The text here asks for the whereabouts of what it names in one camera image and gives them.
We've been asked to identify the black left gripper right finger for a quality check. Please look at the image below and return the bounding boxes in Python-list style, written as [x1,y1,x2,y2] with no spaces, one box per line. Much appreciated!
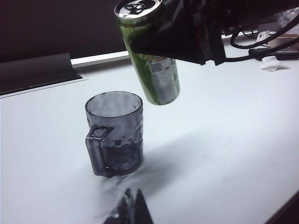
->
[133,188,155,224]

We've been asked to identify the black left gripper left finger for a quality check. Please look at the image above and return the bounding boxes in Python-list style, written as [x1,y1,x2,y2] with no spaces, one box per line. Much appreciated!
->
[102,188,135,224]

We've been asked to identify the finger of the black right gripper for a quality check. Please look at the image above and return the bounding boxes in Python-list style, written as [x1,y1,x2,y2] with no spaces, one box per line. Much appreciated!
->
[129,0,207,67]

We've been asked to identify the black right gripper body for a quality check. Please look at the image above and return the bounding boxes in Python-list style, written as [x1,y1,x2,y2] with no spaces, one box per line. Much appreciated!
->
[192,0,227,66]

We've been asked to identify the green energy drink can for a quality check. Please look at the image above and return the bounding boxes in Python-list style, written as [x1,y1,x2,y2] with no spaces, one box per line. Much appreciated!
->
[114,0,181,106]

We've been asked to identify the white paper tag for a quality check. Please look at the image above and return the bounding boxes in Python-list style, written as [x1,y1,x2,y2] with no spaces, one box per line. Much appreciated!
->
[260,57,290,70]

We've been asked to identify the dark translucent textured mug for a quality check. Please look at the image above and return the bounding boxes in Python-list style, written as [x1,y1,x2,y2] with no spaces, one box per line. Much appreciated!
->
[84,91,144,178]

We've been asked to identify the brown cardboard box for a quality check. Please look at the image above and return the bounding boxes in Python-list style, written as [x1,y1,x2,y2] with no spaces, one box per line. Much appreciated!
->
[267,34,299,49]

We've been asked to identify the grey desk divider panel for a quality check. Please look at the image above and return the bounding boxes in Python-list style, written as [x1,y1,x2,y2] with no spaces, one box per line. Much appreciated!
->
[0,0,131,63]

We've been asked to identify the dark device at top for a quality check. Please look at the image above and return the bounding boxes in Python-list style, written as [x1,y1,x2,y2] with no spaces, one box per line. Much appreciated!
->
[0,53,83,95]

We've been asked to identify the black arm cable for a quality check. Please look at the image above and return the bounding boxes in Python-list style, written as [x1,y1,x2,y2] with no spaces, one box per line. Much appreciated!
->
[224,37,299,63]

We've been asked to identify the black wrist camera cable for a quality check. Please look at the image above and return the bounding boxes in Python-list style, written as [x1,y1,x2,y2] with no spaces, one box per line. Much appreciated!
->
[230,20,299,49]

